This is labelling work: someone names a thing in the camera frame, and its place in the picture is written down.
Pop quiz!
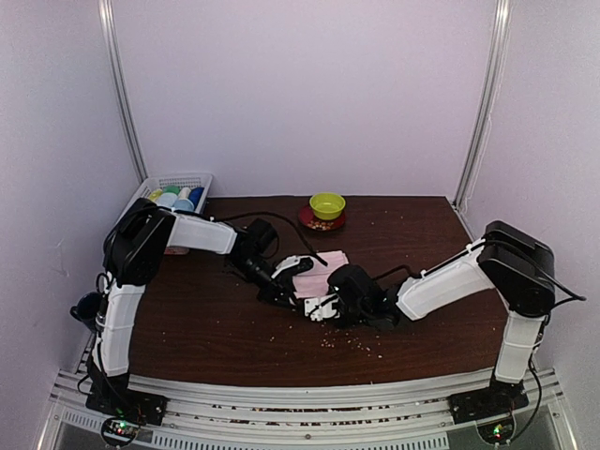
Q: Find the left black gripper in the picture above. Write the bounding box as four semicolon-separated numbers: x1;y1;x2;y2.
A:
229;254;301;310

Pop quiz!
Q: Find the pink towel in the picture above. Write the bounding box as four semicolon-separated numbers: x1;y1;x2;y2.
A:
292;250;349;299

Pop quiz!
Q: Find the red floral plate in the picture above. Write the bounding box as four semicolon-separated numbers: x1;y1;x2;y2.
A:
297;205;346;232

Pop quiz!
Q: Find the blue polka dot towel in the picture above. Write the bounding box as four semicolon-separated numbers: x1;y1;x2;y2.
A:
172;198;195;212

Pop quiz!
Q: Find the green plastic bowl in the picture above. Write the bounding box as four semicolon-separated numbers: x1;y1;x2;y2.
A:
309;192;346;220

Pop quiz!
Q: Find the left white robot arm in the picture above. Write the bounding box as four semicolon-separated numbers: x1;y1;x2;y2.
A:
86;198;313;423

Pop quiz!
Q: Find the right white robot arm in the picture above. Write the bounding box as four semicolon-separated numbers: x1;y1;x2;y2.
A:
306;220;586;423

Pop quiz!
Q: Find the dark blue rolled towel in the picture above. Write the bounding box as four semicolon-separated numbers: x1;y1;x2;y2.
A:
187;187;204;205

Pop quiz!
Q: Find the white rolled towel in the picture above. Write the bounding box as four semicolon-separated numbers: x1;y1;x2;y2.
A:
178;187;191;200

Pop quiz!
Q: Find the white plastic basket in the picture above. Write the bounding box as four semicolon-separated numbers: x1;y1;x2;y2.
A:
114;172;216;257

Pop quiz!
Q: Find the light blue rolled towel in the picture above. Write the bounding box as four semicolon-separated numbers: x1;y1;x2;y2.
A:
137;192;178;209

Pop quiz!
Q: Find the green rolled towel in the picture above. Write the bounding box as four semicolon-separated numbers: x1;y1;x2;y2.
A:
163;185;181;195

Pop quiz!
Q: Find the yellow rolled towel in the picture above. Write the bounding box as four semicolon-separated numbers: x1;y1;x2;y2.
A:
147;188;163;203

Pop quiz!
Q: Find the dark blue mug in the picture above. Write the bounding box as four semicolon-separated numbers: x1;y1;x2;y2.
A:
69;292;109;333

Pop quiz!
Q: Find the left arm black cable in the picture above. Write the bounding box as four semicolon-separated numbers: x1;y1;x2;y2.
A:
210;212;332;268

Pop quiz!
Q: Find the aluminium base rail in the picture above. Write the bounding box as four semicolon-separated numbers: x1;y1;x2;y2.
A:
34;365;584;449

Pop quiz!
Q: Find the right aluminium frame post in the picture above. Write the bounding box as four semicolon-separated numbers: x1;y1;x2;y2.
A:
454;0;513;213

